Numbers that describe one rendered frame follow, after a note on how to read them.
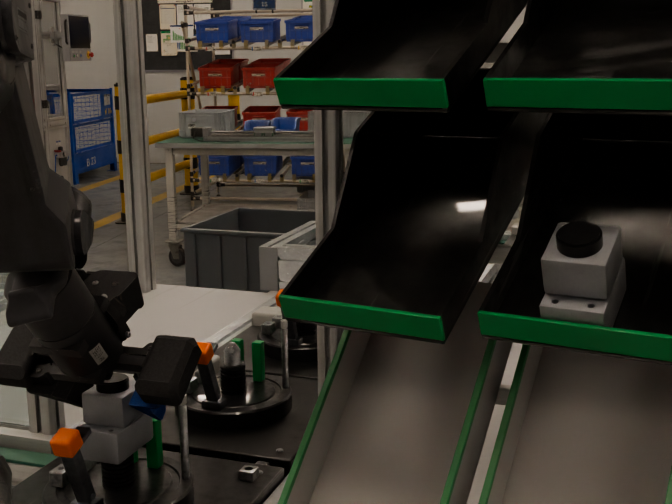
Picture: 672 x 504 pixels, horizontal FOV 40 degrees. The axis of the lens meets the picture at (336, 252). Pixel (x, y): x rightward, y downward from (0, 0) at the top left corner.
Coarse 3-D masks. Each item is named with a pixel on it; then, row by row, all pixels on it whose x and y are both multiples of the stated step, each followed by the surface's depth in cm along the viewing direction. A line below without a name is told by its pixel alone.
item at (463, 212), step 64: (384, 128) 82; (448, 128) 87; (512, 128) 73; (384, 192) 82; (448, 192) 80; (512, 192) 75; (320, 256) 74; (384, 256) 74; (448, 256) 72; (320, 320) 69; (384, 320) 66; (448, 320) 65
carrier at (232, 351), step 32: (224, 352) 110; (256, 352) 113; (192, 384) 110; (224, 384) 110; (256, 384) 113; (288, 384) 112; (192, 416) 106; (224, 416) 104; (256, 416) 105; (288, 416) 108; (192, 448) 100; (224, 448) 100; (256, 448) 100; (288, 448) 100
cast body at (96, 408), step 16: (112, 384) 84; (128, 384) 85; (96, 400) 84; (112, 400) 83; (128, 400) 84; (96, 416) 84; (112, 416) 84; (128, 416) 84; (144, 416) 87; (96, 432) 83; (112, 432) 83; (128, 432) 84; (144, 432) 87; (80, 448) 84; (96, 448) 84; (112, 448) 83; (128, 448) 85
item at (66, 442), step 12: (60, 432) 79; (72, 432) 79; (84, 432) 81; (60, 444) 78; (72, 444) 78; (60, 456) 79; (72, 456) 78; (72, 468) 80; (84, 468) 81; (72, 480) 81; (84, 480) 81; (84, 492) 81
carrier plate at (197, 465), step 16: (144, 448) 100; (48, 464) 96; (192, 464) 96; (208, 464) 96; (224, 464) 96; (240, 464) 96; (256, 464) 96; (32, 480) 93; (48, 480) 93; (208, 480) 92; (224, 480) 92; (240, 480) 92; (256, 480) 92; (272, 480) 92; (16, 496) 89; (32, 496) 89; (208, 496) 89; (224, 496) 89; (240, 496) 89; (256, 496) 89
